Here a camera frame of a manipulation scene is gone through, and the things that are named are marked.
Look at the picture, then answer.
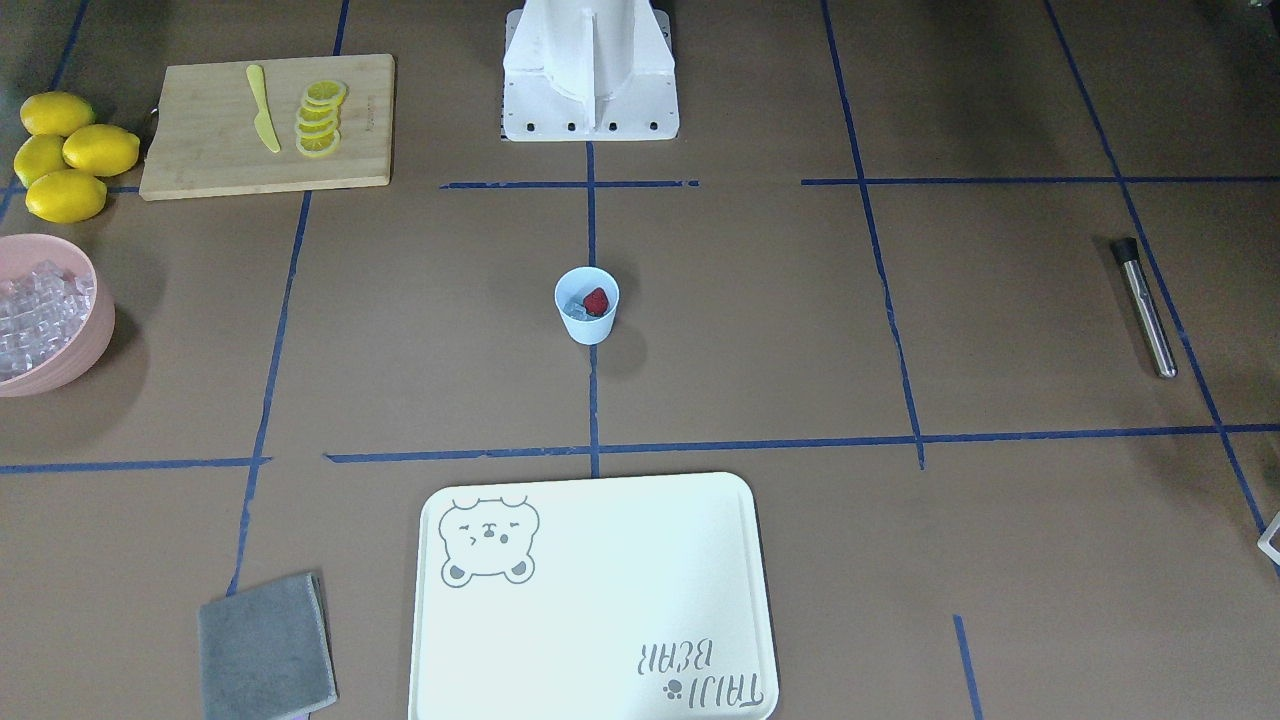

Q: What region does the white bear serving tray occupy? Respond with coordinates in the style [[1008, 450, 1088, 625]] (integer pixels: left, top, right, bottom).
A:
[[407, 471, 780, 719]]

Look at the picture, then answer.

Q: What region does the light blue plastic cup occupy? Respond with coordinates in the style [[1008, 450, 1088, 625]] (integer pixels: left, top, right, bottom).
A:
[[554, 266, 620, 346]]

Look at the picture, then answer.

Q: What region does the ice cube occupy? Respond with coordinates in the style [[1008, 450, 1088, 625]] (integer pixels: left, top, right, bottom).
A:
[[562, 299, 590, 322]]

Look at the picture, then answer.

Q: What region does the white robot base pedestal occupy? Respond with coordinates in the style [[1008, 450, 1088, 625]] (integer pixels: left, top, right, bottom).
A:
[[500, 1, 680, 142]]

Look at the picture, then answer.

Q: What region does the wooden cutting board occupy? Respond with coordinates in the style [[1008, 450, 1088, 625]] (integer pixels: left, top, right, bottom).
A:
[[140, 54, 396, 201]]

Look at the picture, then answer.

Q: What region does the lemon slices stack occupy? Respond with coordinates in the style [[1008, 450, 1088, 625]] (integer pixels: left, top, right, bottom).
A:
[[294, 79, 349, 159]]

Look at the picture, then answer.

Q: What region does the grey folded cloth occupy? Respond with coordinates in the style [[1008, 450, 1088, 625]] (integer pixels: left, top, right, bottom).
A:
[[197, 571, 339, 719]]

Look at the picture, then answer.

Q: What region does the pink bowl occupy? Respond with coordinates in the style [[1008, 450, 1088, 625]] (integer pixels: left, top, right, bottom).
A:
[[1, 233, 115, 398]]

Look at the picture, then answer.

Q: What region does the clear ice cubes pile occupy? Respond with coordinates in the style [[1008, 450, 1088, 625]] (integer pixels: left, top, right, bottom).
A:
[[1, 260, 97, 380]]

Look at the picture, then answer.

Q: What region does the yellow plastic knife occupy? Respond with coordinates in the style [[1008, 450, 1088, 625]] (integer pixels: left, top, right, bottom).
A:
[[244, 64, 282, 154]]

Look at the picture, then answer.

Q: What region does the steel muddler black tip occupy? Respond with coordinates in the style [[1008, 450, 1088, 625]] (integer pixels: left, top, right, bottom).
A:
[[1108, 237, 1178, 379]]

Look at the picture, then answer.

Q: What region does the yellow lemon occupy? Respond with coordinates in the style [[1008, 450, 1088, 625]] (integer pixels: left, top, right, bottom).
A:
[[61, 124, 141, 177], [13, 135, 69, 188], [26, 169, 108, 224], [20, 91, 97, 137]]

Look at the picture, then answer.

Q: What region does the red strawberry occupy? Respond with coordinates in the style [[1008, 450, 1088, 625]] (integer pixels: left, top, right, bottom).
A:
[[581, 287, 611, 318]]

